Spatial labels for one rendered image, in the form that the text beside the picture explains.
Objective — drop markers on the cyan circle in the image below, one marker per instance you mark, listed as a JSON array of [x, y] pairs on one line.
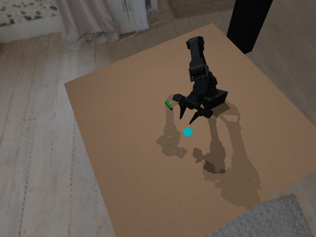
[[187, 132]]

